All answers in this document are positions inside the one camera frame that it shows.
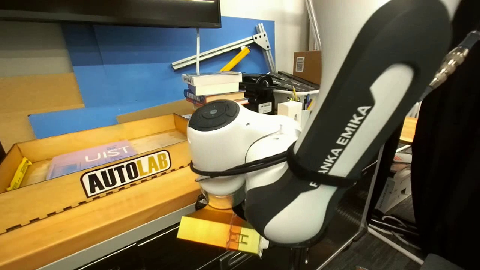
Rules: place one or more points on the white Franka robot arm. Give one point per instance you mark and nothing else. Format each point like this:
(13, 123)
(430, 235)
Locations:
(349, 124)

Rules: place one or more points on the brown edged book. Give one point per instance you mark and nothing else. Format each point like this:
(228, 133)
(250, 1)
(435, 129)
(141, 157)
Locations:
(225, 97)

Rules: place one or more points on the white paperback book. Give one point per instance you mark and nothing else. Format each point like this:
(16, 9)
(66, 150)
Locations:
(214, 88)

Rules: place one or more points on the white rectangular box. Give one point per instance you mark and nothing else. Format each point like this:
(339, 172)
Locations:
(289, 111)

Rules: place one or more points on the glossy cover book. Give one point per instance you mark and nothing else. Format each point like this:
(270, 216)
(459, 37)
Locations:
(211, 76)

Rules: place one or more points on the white pen cup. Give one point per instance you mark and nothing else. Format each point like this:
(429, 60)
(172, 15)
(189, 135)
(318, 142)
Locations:
(306, 117)

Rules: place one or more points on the white plastic bin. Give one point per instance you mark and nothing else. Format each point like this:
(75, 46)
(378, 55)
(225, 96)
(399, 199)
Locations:
(300, 93)

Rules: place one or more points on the yellow metal bar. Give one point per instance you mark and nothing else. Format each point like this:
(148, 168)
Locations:
(234, 58)

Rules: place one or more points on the thin white rod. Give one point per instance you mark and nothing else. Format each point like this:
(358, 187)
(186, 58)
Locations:
(198, 49)

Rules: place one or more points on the cardboard box with labels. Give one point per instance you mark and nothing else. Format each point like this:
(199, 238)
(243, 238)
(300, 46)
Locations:
(307, 66)

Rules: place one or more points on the purple UIST book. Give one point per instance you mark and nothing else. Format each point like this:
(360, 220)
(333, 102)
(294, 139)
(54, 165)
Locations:
(90, 159)

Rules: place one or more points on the black monitor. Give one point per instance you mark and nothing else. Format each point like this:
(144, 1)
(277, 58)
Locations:
(99, 12)

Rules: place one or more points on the wooden Autolab tray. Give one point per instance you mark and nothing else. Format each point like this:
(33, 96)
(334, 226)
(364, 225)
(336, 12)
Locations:
(49, 199)

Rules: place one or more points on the black fabric cover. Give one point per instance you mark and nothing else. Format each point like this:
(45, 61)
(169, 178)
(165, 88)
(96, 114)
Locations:
(447, 174)

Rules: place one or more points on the yellow flat strip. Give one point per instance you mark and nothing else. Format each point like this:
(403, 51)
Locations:
(18, 174)

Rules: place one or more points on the aluminium rail with bracket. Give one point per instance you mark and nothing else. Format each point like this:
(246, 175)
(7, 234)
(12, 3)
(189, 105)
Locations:
(219, 49)

